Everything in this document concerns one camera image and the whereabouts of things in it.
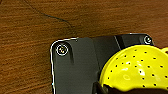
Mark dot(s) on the yellow bowl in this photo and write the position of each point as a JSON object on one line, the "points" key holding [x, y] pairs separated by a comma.
{"points": [[133, 70]]}

